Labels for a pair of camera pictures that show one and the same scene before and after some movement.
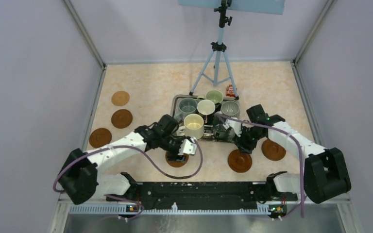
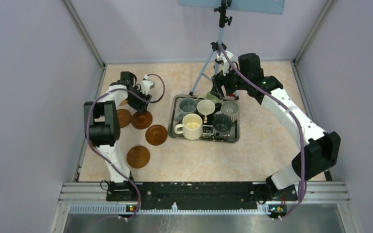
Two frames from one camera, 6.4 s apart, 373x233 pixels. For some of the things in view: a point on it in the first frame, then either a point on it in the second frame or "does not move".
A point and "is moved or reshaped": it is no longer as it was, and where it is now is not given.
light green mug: [214, 95] does not move
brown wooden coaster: [121, 118] does not move
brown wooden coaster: [177, 164] → [138, 157]
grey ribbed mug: [231, 108] does not move
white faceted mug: [206, 107] does not move
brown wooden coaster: [239, 161] is moved or reshaped
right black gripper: [243, 144] → [219, 80]
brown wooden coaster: [273, 151] → [142, 120]
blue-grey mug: [186, 106] does not move
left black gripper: [175, 156] → [141, 106]
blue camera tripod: [218, 47] does not move
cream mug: [194, 126] does not move
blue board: [271, 7] does not move
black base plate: [206, 195] does not move
